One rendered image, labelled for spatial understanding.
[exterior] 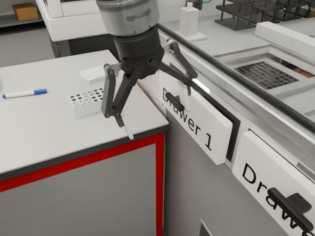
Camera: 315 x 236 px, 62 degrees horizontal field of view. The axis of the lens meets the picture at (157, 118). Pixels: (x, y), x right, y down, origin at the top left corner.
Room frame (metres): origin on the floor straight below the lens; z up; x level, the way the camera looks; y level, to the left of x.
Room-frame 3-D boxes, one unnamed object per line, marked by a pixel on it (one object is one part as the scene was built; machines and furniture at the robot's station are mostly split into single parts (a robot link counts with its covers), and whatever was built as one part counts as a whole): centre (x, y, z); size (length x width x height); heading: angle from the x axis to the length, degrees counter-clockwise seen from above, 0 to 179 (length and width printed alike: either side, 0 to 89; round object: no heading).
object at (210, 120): (0.52, -0.07, 0.87); 0.29 x 0.02 x 0.11; 25
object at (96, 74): (0.91, 0.23, 0.77); 0.13 x 0.09 x 0.02; 128
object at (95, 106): (0.69, 0.21, 0.78); 0.12 x 0.08 x 0.04; 121
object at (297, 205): (0.23, -0.20, 0.91); 0.07 x 0.04 x 0.01; 25
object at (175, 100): (0.50, -0.05, 0.91); 0.07 x 0.04 x 0.01; 25
